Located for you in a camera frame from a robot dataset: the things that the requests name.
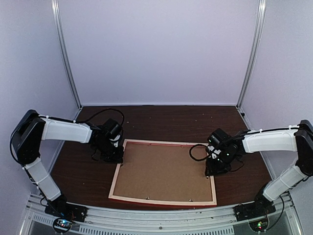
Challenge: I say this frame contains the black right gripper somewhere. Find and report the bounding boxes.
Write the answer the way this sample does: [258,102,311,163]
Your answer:
[205,150,237,176]

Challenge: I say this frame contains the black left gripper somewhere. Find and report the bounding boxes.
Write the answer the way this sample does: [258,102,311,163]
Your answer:
[95,140,124,163]

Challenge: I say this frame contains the brown backing board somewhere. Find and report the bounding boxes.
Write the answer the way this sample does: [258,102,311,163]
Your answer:
[112,143,213,203]

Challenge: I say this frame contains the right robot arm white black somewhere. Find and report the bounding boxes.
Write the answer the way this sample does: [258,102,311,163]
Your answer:
[205,119,313,216]

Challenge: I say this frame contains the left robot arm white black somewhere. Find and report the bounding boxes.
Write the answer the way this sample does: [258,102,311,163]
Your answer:
[9,109,124,217]

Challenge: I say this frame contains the right round led board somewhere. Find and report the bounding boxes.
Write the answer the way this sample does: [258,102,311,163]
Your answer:
[249,219,269,233]

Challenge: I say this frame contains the round led board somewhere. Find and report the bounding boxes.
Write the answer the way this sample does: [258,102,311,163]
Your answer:
[249,219,269,233]
[52,218,73,234]

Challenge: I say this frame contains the left round led board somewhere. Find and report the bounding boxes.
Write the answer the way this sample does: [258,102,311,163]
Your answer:
[52,218,73,234]

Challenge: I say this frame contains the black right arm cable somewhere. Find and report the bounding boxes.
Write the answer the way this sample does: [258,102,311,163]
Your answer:
[188,143,211,162]

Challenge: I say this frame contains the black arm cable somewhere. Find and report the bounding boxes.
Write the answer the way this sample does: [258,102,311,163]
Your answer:
[83,108,125,130]
[188,143,211,162]

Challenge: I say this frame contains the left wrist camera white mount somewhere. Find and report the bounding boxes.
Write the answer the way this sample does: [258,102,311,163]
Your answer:
[109,134,121,148]

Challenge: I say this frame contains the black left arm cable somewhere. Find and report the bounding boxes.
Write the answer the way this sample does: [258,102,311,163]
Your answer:
[83,108,125,130]

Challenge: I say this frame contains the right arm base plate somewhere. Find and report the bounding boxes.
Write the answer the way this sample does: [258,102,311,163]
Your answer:
[233,202,276,221]

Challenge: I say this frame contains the aluminium front rail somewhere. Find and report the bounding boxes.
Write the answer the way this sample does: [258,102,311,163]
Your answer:
[16,193,305,235]

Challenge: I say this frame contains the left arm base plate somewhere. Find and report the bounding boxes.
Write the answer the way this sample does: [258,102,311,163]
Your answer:
[45,201,88,222]

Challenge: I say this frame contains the left aluminium corner post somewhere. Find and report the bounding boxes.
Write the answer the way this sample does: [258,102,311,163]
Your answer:
[51,0,83,110]

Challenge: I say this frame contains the aluminium corner post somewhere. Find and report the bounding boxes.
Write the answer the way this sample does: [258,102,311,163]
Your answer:
[236,0,267,110]
[51,0,83,110]

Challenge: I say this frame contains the right aluminium corner post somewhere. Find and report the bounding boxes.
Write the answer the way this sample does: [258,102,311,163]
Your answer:
[236,0,267,110]

